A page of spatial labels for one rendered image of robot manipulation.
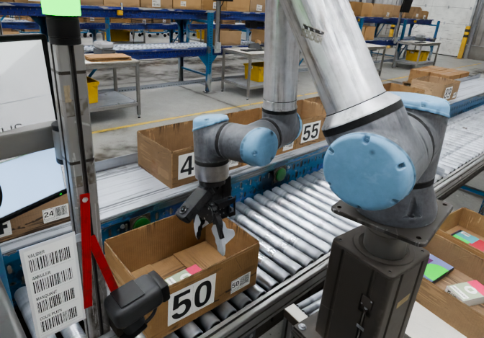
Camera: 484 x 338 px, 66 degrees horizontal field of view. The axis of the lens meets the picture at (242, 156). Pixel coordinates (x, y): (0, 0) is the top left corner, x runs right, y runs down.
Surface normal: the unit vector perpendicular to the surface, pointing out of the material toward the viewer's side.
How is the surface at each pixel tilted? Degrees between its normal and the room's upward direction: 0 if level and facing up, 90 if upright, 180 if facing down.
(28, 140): 90
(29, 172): 86
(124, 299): 8
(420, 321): 0
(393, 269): 0
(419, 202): 69
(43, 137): 90
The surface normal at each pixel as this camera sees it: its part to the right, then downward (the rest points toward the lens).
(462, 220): -0.81, 0.17
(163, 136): 0.67, 0.33
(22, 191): 0.89, 0.17
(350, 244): 0.07, -0.92
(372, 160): -0.57, 0.39
